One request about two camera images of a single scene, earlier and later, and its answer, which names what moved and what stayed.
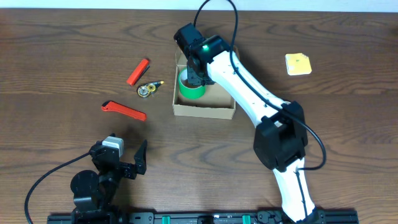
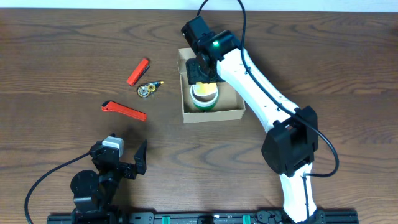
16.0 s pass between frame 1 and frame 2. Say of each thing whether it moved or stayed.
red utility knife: stayed
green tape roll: moved
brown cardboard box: moved
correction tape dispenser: stayed
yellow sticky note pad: moved
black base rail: stayed
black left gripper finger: stayed
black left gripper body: stayed
